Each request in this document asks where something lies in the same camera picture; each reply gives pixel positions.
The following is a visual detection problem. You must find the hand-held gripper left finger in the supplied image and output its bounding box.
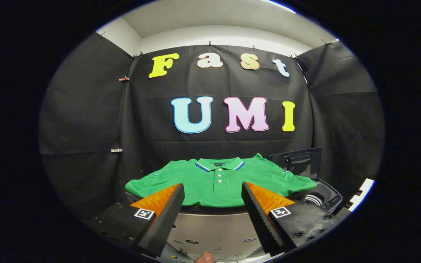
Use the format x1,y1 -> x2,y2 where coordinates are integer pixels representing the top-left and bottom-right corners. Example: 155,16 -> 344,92
86,183 -> 185,258

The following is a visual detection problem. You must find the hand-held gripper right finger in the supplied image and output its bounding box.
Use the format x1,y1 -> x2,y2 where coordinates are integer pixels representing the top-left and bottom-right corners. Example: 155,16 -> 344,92
241,182 -> 339,256

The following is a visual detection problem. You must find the green polo shirt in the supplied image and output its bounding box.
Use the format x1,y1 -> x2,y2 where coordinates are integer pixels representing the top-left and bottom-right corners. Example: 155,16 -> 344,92
125,153 -> 317,209

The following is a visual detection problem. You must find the grey washing machine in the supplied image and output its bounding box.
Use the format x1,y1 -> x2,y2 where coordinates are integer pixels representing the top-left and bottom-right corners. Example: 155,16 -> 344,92
303,178 -> 343,214

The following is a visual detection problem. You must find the dark washing machine lid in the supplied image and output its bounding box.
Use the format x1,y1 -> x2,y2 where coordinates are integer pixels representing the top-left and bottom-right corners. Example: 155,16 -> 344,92
269,148 -> 322,182

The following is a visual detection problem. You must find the white panel with black marks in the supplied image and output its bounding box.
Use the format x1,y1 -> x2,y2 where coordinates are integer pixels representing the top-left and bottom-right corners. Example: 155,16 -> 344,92
345,178 -> 375,213

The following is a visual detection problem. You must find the black backdrop cloth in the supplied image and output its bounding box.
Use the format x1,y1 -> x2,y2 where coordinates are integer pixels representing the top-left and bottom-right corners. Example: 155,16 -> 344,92
39,33 -> 384,220

